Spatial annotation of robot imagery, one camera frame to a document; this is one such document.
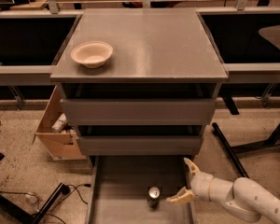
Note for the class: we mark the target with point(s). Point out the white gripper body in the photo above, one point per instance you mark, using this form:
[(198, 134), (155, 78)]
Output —
[(201, 185)]

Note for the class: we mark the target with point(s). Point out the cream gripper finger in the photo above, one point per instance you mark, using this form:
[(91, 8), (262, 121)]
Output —
[(183, 196), (193, 168)]

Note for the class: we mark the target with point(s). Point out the green soda can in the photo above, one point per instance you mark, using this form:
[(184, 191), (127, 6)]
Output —
[(153, 197)]

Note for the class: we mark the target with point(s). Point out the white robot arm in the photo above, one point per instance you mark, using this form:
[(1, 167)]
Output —
[(243, 198)]

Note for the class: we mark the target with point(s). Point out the grey bottom drawer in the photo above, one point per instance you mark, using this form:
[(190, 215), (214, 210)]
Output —
[(120, 186)]

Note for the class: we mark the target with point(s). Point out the grey drawer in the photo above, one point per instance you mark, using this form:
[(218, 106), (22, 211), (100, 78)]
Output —
[(139, 104), (114, 140), (120, 186)]

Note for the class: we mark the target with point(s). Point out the grey drawer cabinet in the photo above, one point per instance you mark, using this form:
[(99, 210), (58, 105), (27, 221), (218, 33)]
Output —
[(139, 82)]

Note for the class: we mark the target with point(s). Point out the grey middle drawer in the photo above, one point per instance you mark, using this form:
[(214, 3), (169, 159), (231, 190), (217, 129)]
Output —
[(114, 140)]

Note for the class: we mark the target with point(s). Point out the grey top drawer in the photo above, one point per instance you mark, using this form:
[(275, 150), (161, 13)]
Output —
[(139, 104)]

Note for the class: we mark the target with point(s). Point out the black stand right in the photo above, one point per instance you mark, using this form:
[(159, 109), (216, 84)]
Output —
[(272, 141)]

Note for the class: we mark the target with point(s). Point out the black stand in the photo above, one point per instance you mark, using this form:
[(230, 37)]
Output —
[(272, 141), (28, 207)]

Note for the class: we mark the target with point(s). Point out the white bottle in box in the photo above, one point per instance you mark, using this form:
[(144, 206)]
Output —
[(59, 123)]

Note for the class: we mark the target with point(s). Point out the white paper bowl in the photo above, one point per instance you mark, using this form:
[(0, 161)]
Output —
[(92, 54)]

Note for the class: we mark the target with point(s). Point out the black stand left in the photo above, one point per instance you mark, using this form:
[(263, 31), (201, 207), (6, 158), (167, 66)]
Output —
[(28, 207)]

